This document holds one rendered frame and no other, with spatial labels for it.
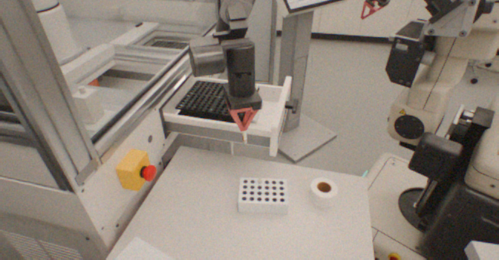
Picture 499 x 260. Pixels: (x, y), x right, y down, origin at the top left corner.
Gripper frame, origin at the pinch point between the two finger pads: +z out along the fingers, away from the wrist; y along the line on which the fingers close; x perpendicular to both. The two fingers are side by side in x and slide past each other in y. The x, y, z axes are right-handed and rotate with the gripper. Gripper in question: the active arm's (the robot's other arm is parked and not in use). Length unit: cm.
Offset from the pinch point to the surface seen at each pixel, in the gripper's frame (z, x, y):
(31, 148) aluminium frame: -7.1, -39.5, 7.4
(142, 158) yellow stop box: 6.4, -24.0, -2.2
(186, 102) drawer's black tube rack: 6.2, -12.2, -26.1
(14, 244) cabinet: 38, -68, -11
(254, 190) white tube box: 17.8, 1.6, 3.8
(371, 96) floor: 91, 152, -147
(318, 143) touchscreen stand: 90, 74, -93
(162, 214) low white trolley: 21.4, -22.2, 2.6
